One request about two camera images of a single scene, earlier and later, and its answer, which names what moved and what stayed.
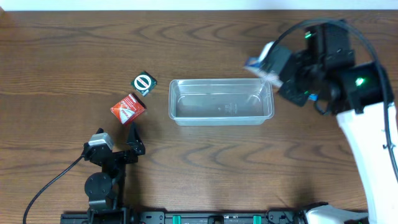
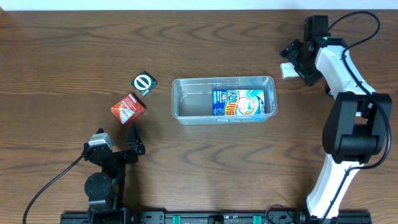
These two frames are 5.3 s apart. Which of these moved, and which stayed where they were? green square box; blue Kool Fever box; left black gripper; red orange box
Moved: blue Kool Fever box
Stayed: green square box; red orange box; left black gripper
